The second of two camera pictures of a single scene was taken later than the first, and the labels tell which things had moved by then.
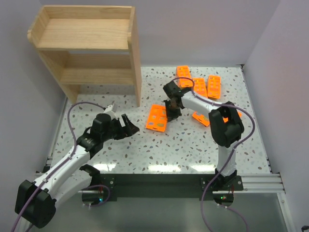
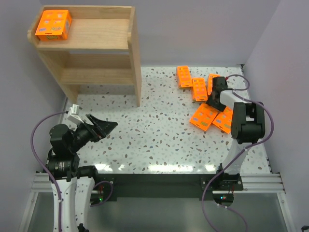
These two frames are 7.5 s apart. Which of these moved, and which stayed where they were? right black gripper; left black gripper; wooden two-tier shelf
Moved: right black gripper; left black gripper
Stayed: wooden two-tier shelf
